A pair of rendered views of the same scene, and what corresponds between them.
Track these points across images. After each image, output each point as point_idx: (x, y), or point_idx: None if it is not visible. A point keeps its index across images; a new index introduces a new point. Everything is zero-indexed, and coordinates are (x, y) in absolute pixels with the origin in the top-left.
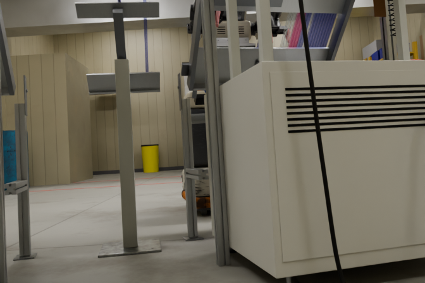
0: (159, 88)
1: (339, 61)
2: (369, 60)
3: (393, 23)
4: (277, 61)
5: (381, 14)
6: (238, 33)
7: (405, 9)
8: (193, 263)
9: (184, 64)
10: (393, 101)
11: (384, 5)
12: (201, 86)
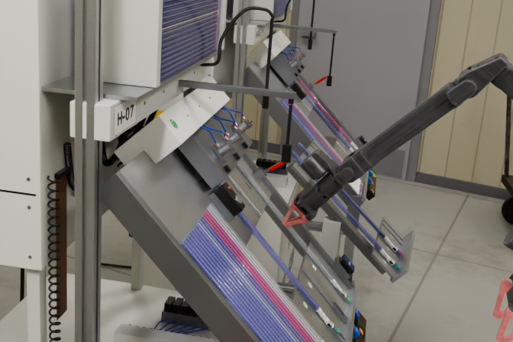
0: (391, 277)
1: (17, 304)
2: (0, 321)
3: (55, 339)
4: (46, 277)
5: (60, 313)
6: (132, 244)
7: (27, 322)
8: None
9: (335, 259)
10: None
11: (56, 302)
12: None
